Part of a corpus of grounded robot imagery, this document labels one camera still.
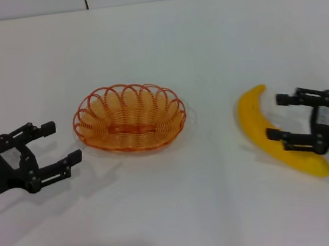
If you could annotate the orange woven plastic basket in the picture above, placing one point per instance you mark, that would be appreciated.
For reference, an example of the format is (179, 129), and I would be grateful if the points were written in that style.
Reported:
(130, 135)

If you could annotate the yellow banana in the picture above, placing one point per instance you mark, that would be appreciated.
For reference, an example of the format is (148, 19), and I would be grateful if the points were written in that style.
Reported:
(253, 118)

